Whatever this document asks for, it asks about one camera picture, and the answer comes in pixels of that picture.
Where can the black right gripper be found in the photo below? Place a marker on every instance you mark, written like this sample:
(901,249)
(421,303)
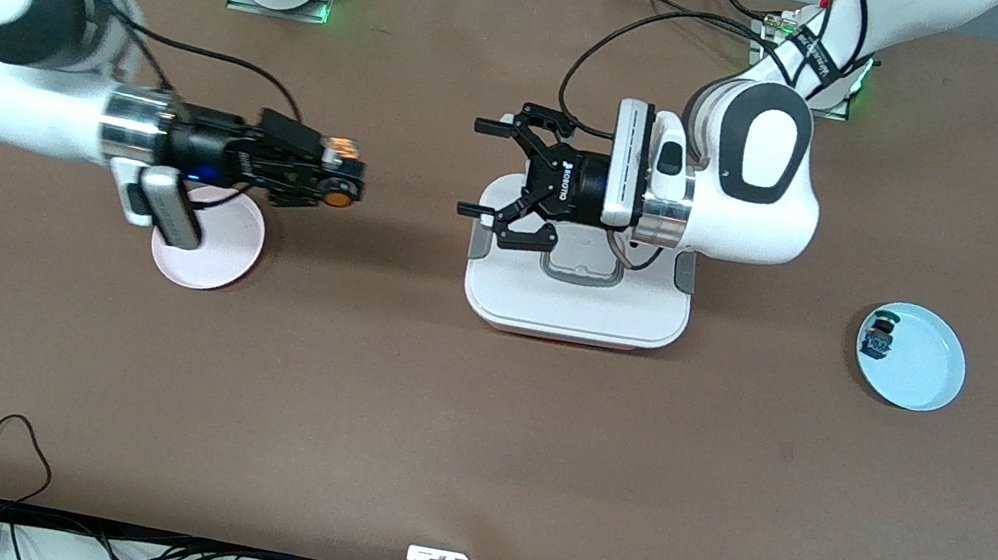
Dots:
(217,149)

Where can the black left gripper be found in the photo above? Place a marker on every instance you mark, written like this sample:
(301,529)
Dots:
(573,185)

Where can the orange push-button switch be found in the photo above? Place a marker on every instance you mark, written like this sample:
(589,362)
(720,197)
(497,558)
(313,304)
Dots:
(336,197)

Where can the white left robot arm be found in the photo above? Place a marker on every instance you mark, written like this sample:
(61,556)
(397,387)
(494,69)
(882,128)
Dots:
(752,221)

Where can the pink round plate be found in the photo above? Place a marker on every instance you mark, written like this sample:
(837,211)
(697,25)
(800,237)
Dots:
(212,268)

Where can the white lidded box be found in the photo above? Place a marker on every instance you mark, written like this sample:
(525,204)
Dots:
(575,313)

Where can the light blue round plate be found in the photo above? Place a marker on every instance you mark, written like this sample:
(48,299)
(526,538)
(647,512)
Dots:
(925,367)

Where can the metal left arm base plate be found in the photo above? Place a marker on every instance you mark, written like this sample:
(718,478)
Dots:
(831,114)

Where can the green push-button switch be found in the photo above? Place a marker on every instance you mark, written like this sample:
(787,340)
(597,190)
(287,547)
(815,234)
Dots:
(879,336)

